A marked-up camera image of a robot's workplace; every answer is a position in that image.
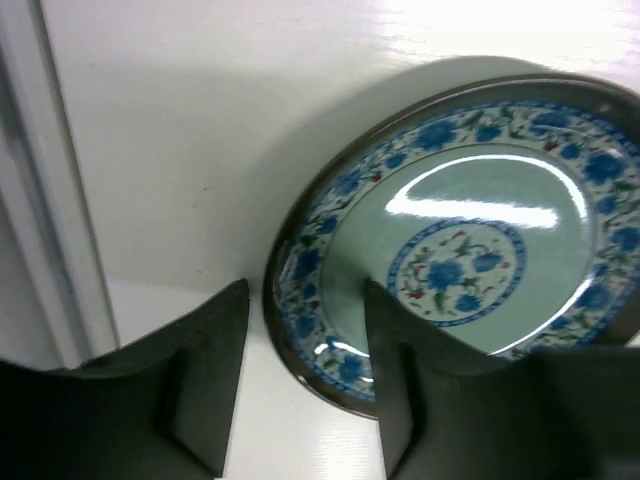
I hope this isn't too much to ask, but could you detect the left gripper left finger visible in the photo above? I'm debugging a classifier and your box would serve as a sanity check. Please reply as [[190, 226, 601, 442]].
[[1, 279, 249, 479]]

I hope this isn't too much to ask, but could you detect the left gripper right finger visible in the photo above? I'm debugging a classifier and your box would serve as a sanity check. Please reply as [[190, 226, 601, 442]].
[[363, 280, 639, 479]]

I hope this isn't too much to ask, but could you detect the blue floral green plate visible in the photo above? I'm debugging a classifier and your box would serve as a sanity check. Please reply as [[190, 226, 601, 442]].
[[262, 74, 639, 417]]

